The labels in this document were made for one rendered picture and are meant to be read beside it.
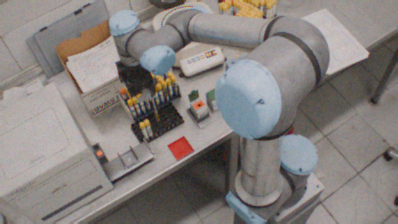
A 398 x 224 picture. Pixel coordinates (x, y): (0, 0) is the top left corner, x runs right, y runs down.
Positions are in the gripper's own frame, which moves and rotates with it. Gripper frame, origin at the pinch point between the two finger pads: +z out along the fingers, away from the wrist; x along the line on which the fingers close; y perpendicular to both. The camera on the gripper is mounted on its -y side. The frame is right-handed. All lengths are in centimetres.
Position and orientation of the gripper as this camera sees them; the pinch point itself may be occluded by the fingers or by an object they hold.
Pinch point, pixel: (151, 95)
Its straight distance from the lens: 124.9
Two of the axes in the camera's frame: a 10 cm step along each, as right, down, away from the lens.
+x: 5.4, 6.9, -4.9
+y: -8.4, 4.8, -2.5
